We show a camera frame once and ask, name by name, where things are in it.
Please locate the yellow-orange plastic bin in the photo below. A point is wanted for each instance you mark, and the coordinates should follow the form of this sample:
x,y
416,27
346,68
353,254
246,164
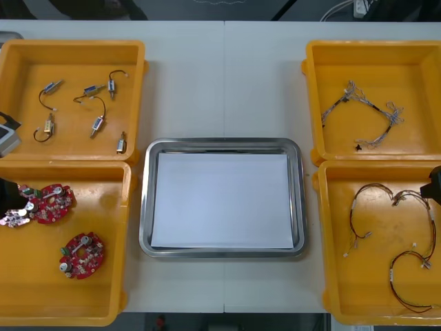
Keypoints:
x,y
44,296
375,282
379,69
76,145

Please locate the white sheet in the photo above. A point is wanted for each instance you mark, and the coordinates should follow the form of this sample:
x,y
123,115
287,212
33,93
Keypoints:
x,y
222,200

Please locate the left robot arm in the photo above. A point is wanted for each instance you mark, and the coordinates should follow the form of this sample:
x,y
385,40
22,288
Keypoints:
x,y
7,139

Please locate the group of metal solenoids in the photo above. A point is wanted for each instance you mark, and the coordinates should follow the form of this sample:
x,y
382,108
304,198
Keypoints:
x,y
98,121

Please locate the steel tray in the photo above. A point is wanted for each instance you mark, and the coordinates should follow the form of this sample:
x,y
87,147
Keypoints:
x,y
220,254

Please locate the round red circuit board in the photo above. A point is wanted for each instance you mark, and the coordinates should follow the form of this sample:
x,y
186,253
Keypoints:
x,y
82,257
15,220
51,207

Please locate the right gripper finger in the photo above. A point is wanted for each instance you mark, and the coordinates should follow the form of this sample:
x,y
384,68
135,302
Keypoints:
x,y
436,177
432,194

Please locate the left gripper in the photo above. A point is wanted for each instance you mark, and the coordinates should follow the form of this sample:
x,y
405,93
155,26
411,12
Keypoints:
x,y
7,196

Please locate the white power strip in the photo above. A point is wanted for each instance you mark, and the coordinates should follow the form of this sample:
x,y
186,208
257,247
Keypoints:
x,y
361,8

